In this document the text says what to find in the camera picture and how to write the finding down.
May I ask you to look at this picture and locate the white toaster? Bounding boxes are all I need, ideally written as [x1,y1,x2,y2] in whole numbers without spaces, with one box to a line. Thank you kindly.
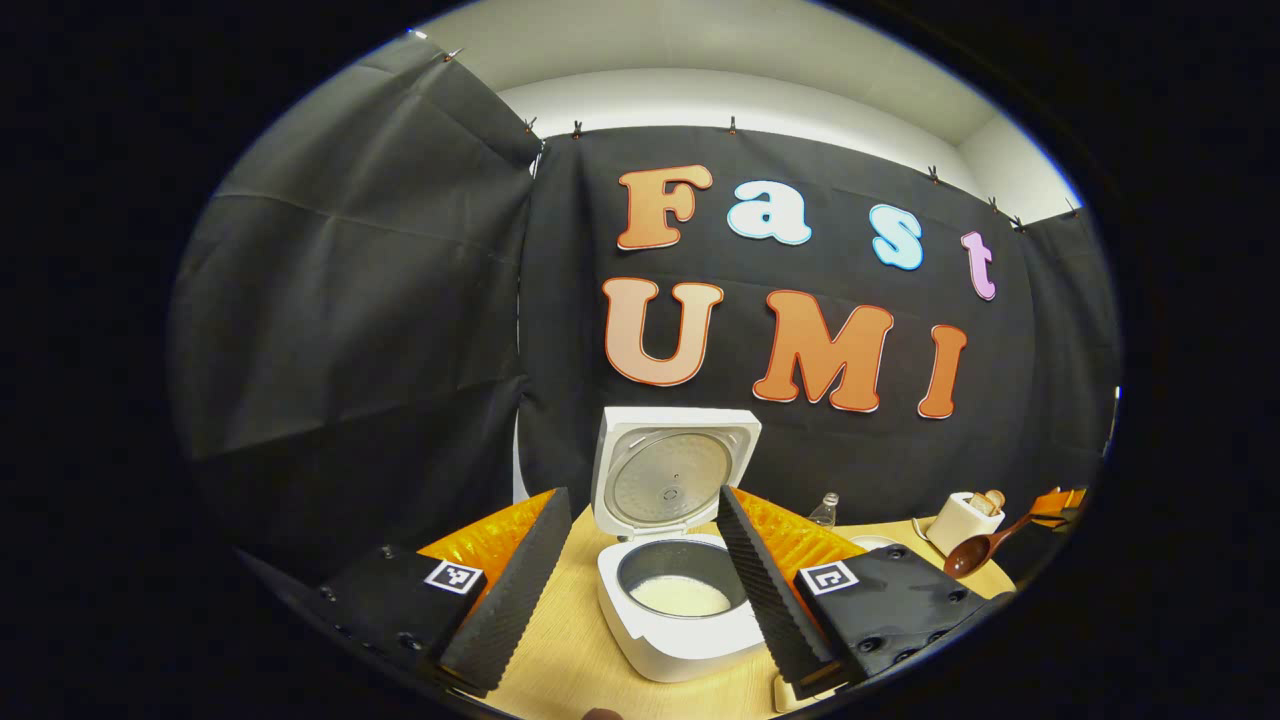
[925,492,1006,559]

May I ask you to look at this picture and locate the white rice layer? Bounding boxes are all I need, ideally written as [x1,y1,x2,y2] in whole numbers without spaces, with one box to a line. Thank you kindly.
[628,575,733,618]

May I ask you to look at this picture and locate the white rice cooker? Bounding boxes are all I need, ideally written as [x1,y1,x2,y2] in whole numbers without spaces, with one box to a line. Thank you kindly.
[590,406,769,685]

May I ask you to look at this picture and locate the brown wooden spoon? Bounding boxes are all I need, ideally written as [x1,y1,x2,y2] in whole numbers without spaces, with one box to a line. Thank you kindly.
[943,510,1041,580]

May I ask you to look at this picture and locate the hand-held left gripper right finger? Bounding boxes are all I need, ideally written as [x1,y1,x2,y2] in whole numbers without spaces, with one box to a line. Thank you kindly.
[717,486,1016,701]

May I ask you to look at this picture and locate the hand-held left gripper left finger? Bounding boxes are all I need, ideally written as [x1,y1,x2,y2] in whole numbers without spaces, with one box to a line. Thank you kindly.
[318,487,573,699]

